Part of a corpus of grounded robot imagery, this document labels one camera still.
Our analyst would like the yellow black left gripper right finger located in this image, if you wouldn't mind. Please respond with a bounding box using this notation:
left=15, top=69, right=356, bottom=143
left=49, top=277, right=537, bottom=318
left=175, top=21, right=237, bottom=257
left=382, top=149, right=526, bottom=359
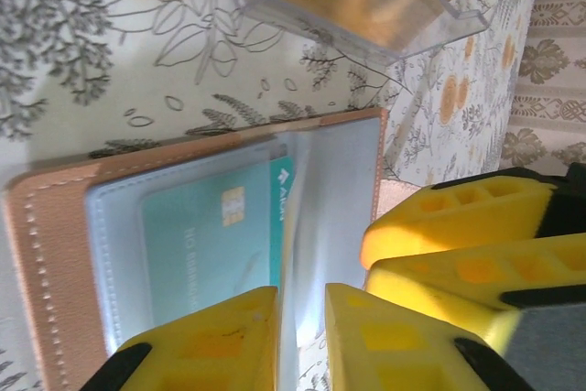
left=324, top=282, right=535, bottom=391

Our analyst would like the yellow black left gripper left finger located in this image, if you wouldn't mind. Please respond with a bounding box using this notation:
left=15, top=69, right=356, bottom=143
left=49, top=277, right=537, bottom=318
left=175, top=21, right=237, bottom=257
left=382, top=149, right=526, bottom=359
left=94, top=285, right=281, bottom=391

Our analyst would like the teal credit card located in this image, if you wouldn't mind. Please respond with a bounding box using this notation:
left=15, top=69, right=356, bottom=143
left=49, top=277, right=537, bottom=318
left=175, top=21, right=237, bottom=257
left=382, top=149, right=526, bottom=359
left=139, top=155, right=295, bottom=342

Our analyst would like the clear acrylic card box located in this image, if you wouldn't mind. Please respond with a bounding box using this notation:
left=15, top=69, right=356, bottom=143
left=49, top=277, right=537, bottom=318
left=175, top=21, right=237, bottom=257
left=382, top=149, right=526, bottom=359
left=231, top=0, right=491, bottom=62

